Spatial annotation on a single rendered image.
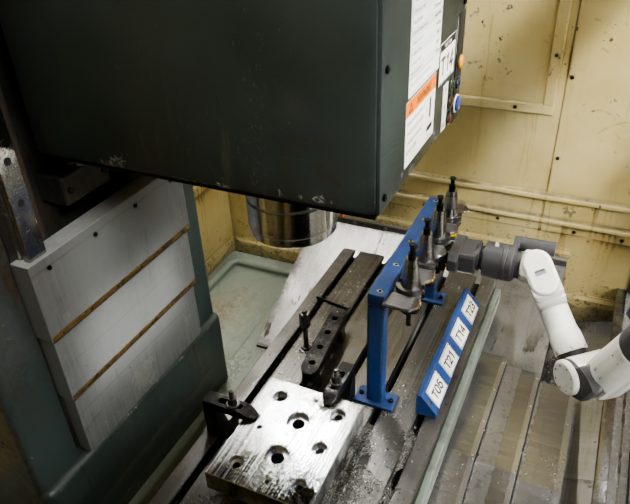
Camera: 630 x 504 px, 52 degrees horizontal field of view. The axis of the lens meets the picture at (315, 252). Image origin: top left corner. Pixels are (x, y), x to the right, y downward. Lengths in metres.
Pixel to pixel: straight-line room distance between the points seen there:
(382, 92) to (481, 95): 1.18
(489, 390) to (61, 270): 1.17
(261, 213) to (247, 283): 1.48
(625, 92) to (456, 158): 0.52
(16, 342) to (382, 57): 0.89
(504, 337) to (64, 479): 1.29
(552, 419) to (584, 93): 0.90
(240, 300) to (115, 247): 1.09
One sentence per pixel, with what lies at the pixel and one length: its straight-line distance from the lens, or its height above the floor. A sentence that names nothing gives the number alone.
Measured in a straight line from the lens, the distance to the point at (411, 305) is 1.37.
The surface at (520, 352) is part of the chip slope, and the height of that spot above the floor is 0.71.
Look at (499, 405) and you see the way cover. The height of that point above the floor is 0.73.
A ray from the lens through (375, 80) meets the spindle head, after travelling 0.84.
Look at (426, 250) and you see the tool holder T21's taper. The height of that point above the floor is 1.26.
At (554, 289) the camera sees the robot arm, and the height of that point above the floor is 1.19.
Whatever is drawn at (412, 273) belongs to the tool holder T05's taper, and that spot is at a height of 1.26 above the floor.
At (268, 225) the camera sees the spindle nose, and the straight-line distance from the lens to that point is 1.08.
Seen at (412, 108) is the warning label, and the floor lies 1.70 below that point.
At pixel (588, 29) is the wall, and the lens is 1.94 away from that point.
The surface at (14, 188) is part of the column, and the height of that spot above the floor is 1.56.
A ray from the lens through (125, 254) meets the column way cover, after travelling 1.46.
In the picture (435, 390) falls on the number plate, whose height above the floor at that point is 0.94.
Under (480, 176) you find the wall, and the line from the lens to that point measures 2.13.
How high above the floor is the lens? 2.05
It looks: 33 degrees down
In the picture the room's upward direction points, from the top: 3 degrees counter-clockwise
